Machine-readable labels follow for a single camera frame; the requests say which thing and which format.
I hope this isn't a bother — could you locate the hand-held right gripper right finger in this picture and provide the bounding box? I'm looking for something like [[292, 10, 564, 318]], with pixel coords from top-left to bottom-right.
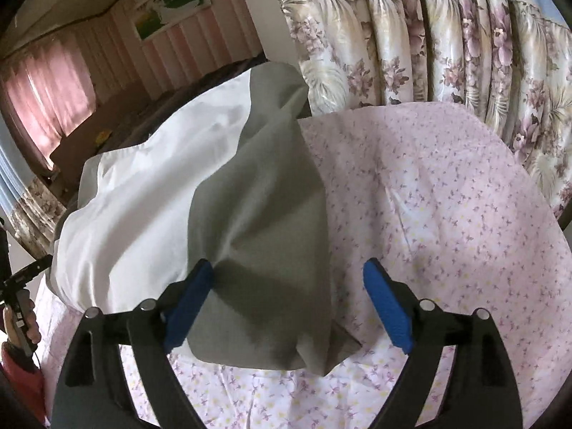
[[363, 258, 523, 429]]

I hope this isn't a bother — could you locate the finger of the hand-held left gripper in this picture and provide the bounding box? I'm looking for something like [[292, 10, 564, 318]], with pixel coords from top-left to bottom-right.
[[0, 254, 53, 289]]

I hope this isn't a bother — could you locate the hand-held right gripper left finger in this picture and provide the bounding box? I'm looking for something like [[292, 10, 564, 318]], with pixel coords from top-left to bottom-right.
[[53, 258, 214, 429]]

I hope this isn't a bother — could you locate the grey and white jacket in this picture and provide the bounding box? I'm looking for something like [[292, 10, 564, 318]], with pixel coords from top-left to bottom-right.
[[47, 61, 363, 376]]

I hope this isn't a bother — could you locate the person's left forearm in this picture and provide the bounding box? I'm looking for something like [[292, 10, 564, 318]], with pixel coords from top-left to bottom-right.
[[0, 342, 48, 425]]

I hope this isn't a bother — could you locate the person's left hand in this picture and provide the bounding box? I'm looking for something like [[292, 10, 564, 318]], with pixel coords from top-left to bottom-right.
[[2, 297, 42, 349]]

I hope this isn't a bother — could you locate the blue floral curtain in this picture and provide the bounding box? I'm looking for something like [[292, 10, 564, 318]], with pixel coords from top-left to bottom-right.
[[268, 0, 572, 222], [0, 138, 68, 255]]

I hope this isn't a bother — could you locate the pink floral bed sheet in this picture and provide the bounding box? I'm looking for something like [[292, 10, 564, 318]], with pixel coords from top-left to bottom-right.
[[33, 100, 572, 429]]

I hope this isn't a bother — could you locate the brown bed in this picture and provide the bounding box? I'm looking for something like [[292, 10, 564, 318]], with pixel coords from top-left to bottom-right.
[[49, 56, 269, 197]]

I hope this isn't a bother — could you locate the pink window curtain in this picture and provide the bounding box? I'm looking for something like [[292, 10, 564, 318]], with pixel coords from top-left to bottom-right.
[[2, 31, 97, 166]]

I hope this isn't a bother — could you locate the framed landscape wall picture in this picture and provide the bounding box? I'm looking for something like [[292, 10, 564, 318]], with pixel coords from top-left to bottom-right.
[[134, 0, 212, 42]]

